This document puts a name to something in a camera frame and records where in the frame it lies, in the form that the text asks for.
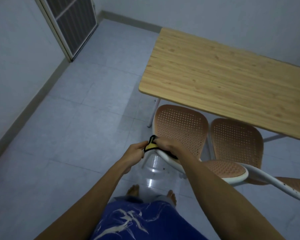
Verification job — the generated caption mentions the person's right hand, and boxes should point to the person's right hand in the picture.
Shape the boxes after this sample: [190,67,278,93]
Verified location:
[154,137,191,161]

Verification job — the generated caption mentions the person's left hand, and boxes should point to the person's left hand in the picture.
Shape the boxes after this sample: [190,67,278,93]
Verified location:
[122,141,149,171]

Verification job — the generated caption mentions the yellow and black strap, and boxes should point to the yellow and black strap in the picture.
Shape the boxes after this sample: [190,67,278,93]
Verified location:
[143,134,179,160]

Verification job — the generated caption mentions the person's left forearm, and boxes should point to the person's left forearm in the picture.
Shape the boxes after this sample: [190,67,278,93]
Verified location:
[34,157,135,240]

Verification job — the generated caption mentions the person's right forearm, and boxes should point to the person's right forearm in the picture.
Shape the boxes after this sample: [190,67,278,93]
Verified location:
[176,153,287,240]

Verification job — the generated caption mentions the person's left foot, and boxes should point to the person's left foot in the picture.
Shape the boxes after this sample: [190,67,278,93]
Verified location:
[126,184,140,198]

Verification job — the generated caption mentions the person's foot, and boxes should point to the person's foot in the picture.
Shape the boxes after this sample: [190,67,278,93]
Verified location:
[166,189,177,206]
[126,184,140,198]

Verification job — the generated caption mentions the person's right foot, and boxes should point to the person's right foot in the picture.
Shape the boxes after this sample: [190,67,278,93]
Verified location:
[166,189,177,206]

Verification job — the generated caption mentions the blue patterned shorts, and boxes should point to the blue patterned shorts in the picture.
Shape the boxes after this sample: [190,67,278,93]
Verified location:
[91,196,208,240]

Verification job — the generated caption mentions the wooden table with white legs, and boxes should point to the wooden table with white legs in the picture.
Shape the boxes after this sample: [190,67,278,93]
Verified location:
[138,27,300,144]

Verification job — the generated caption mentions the white door with grille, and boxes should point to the white door with grille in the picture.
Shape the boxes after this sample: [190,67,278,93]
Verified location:
[33,0,99,62]

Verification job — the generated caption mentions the orange perforated chair white frame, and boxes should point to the orange perforated chair white frame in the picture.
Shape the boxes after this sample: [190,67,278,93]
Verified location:
[141,104,249,185]
[209,118,300,206]

